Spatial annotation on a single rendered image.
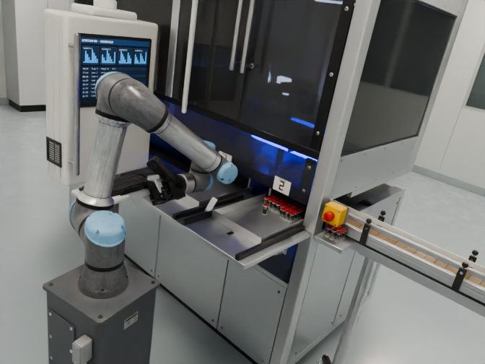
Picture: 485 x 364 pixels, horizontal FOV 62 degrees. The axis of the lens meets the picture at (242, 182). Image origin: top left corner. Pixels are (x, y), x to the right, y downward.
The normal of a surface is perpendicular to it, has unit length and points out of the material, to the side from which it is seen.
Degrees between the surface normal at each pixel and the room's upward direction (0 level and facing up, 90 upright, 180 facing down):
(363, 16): 90
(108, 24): 90
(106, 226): 8
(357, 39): 90
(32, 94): 90
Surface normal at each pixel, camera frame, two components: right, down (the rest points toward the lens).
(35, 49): 0.73, 0.36
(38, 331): 0.15, -0.92
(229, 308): -0.67, 0.18
